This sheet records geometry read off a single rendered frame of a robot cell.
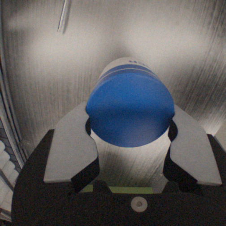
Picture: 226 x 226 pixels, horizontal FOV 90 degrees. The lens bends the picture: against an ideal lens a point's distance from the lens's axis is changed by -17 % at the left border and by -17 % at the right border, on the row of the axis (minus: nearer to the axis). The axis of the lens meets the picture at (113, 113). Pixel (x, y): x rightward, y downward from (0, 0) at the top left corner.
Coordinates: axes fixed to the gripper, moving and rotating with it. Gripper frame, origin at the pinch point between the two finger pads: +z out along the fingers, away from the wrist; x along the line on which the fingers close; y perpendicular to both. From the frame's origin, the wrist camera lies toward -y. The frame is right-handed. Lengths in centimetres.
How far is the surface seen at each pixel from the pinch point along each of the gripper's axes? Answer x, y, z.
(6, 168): -38.2, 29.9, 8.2
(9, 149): -35.6, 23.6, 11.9
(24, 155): -35.0, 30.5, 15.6
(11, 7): -23.8, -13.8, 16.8
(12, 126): -31.9, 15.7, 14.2
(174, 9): 8.7, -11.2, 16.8
